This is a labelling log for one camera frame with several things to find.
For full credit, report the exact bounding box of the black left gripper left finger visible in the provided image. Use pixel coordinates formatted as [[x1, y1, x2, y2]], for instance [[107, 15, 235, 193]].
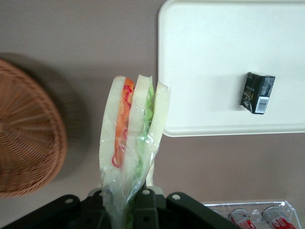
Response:
[[0, 187, 113, 229]]

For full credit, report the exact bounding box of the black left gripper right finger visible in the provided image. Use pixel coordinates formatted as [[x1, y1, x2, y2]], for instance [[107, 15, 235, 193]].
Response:
[[132, 187, 242, 229]]

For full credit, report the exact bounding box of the small black carton with barcode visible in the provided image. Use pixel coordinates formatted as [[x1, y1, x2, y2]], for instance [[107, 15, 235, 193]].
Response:
[[239, 72, 276, 115]]

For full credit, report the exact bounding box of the plastic triangle sandwich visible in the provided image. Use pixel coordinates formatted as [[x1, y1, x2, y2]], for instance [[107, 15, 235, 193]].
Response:
[[98, 74, 172, 229]]

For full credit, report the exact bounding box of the brown round wicker basket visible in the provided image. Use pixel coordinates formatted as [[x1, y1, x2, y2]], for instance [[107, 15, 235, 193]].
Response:
[[0, 58, 68, 198]]

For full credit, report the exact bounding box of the clear acrylic bottle rack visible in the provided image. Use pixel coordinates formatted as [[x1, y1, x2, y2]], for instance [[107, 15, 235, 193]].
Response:
[[202, 200, 299, 229]]

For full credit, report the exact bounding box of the red cola bottle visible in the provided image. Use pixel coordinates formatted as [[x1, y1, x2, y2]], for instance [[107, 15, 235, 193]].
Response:
[[229, 208, 257, 229], [263, 206, 298, 229]]

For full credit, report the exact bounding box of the beige plastic tray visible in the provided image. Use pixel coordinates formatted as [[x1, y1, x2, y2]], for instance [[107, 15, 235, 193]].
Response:
[[157, 0, 305, 137]]

